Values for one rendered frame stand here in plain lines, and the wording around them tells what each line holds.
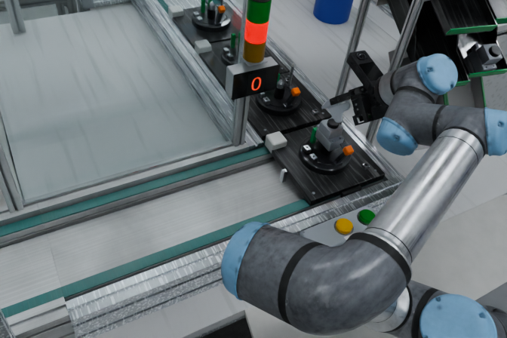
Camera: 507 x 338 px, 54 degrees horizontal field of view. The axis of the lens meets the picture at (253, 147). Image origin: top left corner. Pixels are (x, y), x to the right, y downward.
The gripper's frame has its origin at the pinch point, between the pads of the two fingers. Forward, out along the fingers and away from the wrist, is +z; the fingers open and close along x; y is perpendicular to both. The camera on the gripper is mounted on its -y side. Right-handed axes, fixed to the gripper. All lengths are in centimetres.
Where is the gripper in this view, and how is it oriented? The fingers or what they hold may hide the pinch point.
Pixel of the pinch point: (339, 99)
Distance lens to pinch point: 124.5
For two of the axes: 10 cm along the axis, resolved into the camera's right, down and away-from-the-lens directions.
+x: 8.9, -2.6, 3.9
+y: 2.8, 9.6, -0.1
